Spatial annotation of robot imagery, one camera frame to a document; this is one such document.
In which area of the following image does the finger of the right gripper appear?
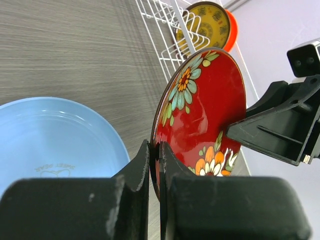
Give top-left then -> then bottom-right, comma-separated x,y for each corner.
226,80 -> 320,166

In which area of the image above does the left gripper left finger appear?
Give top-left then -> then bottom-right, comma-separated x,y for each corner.
0,140 -> 150,240

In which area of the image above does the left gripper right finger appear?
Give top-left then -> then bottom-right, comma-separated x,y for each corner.
158,142 -> 312,240

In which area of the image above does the red floral plate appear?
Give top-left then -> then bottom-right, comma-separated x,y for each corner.
149,47 -> 248,202

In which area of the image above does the light blue plate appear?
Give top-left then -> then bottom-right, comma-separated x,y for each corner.
0,97 -> 130,192

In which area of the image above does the orange plate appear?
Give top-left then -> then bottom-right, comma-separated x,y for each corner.
223,10 -> 239,52

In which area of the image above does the yellow patterned plate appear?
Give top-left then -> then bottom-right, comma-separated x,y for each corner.
182,1 -> 235,52

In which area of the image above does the white wire dish rack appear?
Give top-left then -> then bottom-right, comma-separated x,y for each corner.
134,0 -> 260,101

